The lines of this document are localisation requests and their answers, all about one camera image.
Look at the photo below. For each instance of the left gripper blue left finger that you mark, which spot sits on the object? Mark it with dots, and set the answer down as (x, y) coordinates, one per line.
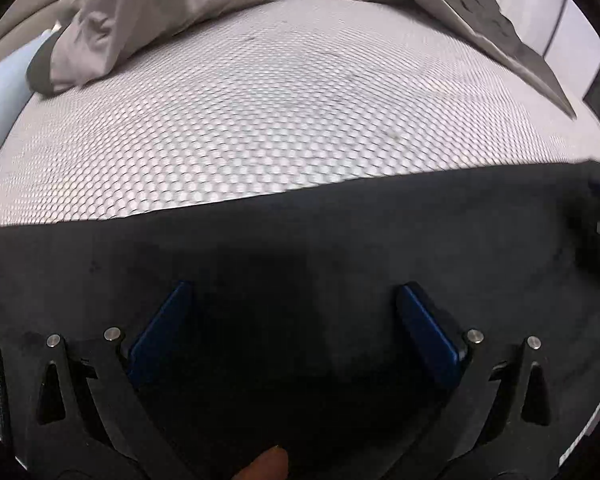
(151, 343)

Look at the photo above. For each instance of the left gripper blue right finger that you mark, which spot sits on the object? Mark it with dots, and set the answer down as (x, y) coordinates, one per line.
(434, 332)

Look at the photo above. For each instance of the grey duvet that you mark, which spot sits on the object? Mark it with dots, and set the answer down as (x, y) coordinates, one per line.
(104, 33)

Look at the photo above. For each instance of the black pants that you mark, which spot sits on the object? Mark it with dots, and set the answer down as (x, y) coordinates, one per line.
(291, 333)

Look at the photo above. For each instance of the light blue pillow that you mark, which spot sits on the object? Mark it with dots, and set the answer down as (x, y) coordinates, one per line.
(15, 91)

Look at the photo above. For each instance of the white honeycomb mattress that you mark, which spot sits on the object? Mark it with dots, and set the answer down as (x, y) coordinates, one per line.
(288, 94)

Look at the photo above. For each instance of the person's left hand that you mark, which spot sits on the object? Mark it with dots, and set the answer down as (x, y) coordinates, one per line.
(270, 465)

